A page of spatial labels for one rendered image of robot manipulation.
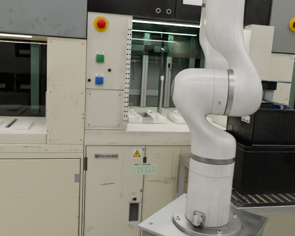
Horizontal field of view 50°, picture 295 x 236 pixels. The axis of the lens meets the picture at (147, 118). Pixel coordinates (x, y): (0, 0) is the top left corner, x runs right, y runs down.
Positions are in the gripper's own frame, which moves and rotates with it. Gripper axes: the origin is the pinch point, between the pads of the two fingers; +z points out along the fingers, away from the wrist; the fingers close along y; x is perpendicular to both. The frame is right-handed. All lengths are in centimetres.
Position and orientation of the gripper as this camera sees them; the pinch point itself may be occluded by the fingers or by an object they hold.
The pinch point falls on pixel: (268, 84)
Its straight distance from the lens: 128.9
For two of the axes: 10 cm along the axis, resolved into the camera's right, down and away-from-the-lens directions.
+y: 1.9, 1.7, -9.7
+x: 0.6, -9.9, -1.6
